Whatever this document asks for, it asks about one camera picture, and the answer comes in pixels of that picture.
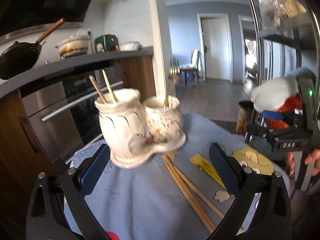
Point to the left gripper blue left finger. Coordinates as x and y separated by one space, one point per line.
92 168

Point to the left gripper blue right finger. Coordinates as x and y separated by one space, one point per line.
220 162

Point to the yellow tulip pick yellow handle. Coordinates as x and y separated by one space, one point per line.
203 163

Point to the bamboo chopstick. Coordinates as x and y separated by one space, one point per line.
199 194
112 95
97 88
189 196

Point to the grey kitchen countertop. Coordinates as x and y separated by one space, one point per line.
68 65

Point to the green kitchen appliance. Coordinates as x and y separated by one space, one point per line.
107 42

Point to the right hand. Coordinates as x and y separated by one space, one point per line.
314 156

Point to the blue cartoon tablecloth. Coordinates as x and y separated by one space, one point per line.
146 203

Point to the rusty metal can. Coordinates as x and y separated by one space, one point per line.
245 109

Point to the white porcelain double utensil holder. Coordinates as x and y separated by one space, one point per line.
135 130

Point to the stainless steel oven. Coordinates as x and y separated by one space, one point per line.
61 110

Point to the bamboo chopstick in holder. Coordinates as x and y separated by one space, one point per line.
112 95

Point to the wooden chair with cloth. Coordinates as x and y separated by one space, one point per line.
193 68

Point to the wooden cabinet door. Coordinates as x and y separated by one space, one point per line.
137 73

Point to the white stained clay pot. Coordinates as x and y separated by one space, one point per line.
73 46

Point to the white door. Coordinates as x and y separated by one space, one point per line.
216 48

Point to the white bowl on counter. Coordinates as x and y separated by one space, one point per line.
130 46

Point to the black wok wooden handle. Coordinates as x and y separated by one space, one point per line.
22 56

